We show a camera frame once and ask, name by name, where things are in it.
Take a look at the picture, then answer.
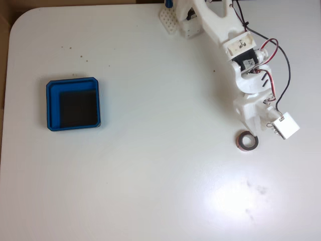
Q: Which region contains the red tape roll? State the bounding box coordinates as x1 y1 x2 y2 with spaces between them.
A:
236 130 259 153

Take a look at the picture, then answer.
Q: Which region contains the blue square box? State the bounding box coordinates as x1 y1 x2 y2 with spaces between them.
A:
46 76 102 132

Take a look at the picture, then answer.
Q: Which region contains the white perforated base plate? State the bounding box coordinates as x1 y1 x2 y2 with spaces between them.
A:
158 7 181 36

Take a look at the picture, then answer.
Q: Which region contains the white camera box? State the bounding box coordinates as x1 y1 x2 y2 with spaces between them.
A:
272 112 301 140

